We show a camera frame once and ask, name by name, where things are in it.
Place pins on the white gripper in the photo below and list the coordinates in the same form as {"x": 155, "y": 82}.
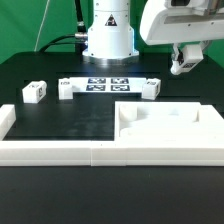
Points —
{"x": 180, "y": 21}

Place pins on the white square tabletop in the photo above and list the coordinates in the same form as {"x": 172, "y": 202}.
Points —
{"x": 166, "y": 121}

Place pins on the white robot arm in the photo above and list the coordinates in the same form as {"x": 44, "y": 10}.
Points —
{"x": 110, "y": 39}

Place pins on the white U-shaped obstacle fence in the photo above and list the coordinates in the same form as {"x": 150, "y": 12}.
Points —
{"x": 180, "y": 152}

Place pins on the green backdrop curtain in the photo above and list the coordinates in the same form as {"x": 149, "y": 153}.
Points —
{"x": 26, "y": 25}

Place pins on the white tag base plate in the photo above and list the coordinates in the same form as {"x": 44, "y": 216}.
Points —
{"x": 107, "y": 84}

